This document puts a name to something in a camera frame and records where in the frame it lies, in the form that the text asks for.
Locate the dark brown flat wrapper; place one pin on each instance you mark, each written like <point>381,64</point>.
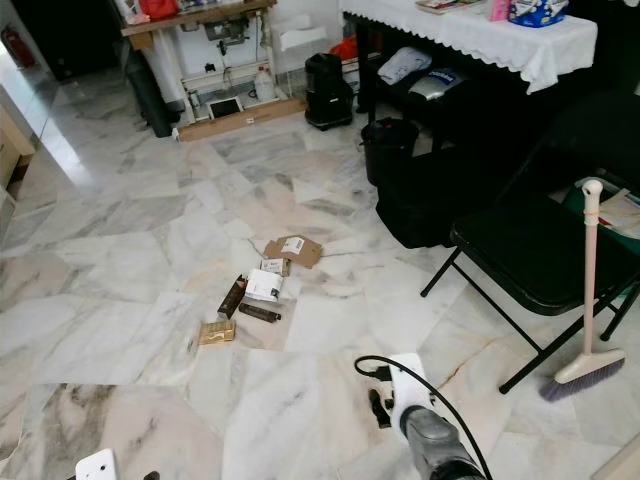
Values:
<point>259,312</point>

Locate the white paper packet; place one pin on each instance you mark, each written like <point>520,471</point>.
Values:
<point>264,286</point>

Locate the flattened brown cardboard piece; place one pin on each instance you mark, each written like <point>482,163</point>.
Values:
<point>295,253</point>

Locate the small white printed box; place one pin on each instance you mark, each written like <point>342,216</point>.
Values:
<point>273,266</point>

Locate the brown bar wrapper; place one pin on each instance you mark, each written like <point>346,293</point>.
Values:
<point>232,297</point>

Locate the large black bag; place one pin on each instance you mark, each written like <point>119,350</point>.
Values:
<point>425,205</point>

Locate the black folding chair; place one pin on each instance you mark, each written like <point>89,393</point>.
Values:
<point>520,250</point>

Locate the small black waste bin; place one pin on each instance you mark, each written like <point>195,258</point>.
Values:
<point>388,150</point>

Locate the long flat cardboard box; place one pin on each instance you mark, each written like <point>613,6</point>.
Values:
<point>245,120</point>

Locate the silver and black bag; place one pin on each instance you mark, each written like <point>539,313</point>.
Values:
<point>435,85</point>

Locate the white framed tablet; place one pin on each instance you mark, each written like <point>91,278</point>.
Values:
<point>225,108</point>

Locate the white plastic jug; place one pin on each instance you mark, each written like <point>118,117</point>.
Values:
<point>264,86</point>

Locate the grey folded cloth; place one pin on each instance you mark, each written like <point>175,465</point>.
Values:
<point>405,64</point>

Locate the light wooden cabinet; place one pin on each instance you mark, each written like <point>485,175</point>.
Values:
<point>15,150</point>

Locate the orange red plastic bag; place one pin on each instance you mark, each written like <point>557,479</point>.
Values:
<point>345,47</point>

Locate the table with white lace cloth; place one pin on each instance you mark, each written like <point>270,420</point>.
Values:
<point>470,35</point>

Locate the dark rolled mat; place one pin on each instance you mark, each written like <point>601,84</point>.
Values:
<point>152,95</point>

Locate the flat magazine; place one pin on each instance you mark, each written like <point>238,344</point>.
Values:
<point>445,5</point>

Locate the pink pack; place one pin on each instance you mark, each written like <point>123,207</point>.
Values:
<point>500,8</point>

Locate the blue and white bag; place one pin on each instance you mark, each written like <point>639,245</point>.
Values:
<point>540,10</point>

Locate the wooden top sewing table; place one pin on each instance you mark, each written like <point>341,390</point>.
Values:
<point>195,18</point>

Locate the red fire extinguisher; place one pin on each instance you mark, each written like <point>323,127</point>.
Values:
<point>18,47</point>

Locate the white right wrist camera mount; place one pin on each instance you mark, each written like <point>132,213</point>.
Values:
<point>408,385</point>

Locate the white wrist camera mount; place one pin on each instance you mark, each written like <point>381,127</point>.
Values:
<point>408,385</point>
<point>96,465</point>

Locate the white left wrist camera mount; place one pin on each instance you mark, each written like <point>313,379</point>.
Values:
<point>96,465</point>

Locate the white wall box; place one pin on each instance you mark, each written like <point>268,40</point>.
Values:
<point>302,38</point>

